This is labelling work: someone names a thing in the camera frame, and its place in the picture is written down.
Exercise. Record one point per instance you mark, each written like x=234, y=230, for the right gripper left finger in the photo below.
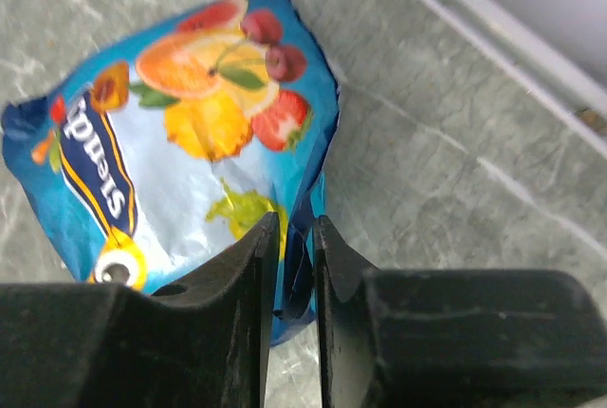
x=201, y=341

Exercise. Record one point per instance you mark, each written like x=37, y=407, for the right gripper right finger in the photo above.
x=452, y=337

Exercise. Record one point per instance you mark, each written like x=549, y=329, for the blue fruit candy bag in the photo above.
x=166, y=148

